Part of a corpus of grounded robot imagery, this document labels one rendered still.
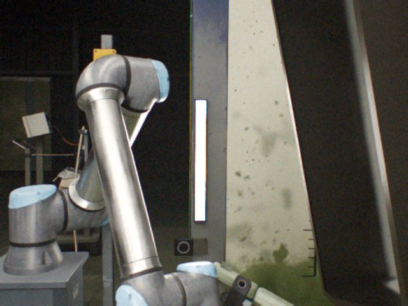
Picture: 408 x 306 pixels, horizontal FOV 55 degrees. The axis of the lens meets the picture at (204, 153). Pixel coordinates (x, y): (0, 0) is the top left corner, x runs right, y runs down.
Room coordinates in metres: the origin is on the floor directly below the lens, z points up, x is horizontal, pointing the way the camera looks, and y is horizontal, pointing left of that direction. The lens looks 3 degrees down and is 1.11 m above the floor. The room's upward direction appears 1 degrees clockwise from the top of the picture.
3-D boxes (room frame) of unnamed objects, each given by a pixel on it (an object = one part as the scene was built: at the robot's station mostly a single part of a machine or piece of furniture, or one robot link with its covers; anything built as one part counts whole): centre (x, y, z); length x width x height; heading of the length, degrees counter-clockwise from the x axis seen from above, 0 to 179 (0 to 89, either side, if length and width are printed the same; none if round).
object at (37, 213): (1.33, 0.58, 0.83); 0.17 x 0.15 x 0.18; 129
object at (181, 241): (2.00, 0.10, 0.51); 0.10 x 0.02 x 0.09; 94
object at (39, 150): (3.56, 1.32, 0.64); 0.73 x 0.50 x 1.27; 104
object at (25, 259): (1.33, 0.59, 0.69); 0.19 x 0.19 x 0.10
